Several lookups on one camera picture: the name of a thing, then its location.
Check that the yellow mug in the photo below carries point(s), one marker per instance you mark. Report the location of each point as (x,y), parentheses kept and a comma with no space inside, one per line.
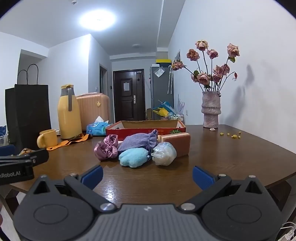
(48,138)

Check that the dark brown entrance door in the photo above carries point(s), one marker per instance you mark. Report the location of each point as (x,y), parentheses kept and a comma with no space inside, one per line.
(129,102)

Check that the hanging folded umbrella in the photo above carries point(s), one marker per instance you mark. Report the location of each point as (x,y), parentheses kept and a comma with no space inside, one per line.
(171,80)

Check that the brown cardboard carton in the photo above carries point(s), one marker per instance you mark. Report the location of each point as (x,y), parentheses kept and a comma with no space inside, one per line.
(149,114)

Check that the clear snack pack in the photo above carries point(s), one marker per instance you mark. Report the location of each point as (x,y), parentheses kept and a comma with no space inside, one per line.
(25,151)

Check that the purple wall decoration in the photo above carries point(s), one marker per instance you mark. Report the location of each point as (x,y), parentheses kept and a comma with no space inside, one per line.
(181,104)

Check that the heap of yellow blue bags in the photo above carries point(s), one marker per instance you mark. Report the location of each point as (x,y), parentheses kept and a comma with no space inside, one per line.
(163,109)

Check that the dried pink roses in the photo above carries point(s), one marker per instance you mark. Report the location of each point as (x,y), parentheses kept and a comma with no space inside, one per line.
(204,77)

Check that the blue cloth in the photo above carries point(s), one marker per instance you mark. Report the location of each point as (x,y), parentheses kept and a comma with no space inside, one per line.
(2,131)

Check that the yellow box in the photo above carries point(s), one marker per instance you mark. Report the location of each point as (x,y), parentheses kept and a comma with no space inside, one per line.
(163,62)

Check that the scattered yellow flower buds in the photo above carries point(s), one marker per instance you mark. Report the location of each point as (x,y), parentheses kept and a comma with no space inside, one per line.
(233,135)

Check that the small ceiling lamp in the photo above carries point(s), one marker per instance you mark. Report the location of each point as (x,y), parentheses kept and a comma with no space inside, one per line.
(136,45)

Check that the black paper bag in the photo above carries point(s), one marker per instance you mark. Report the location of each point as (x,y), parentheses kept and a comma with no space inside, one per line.
(27,111)

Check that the red cardboard box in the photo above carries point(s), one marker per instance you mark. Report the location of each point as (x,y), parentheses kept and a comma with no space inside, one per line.
(143,125)

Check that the dark side door frame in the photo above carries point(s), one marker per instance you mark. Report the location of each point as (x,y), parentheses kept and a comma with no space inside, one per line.
(104,80)

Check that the pink satin scrunchie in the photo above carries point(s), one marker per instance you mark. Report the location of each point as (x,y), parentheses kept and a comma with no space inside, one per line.
(106,148)

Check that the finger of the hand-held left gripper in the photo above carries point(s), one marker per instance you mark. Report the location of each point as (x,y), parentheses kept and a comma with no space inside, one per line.
(40,156)
(7,150)

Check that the grey refrigerator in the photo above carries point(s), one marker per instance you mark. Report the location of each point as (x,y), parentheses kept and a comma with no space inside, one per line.
(161,92)

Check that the yellow thermos jug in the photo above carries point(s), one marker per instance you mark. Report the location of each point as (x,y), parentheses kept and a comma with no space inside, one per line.
(69,115)

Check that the round ceiling light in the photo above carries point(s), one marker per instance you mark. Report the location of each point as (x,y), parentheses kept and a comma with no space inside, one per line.
(97,19)

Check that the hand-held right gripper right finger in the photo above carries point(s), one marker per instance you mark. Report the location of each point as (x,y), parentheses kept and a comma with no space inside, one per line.
(202,177)

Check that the pink ribbed suitcase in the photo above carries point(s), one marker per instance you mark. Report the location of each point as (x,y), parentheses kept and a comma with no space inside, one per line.
(97,109)

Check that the blue tissue pack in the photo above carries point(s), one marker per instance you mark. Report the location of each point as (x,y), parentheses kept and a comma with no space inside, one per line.
(98,128)

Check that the light blue fluffy glove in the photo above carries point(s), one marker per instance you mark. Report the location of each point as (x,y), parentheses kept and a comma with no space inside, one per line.
(134,157)

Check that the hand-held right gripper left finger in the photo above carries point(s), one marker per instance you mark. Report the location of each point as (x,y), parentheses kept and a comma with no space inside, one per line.
(92,177)

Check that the paper sheet on refrigerator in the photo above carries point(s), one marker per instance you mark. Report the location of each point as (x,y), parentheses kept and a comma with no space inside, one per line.
(159,72)

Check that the wall picture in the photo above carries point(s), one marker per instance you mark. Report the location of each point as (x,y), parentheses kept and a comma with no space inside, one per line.
(177,56)

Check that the pink ceramic vase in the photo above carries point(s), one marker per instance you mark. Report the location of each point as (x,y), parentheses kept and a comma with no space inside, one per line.
(210,109)

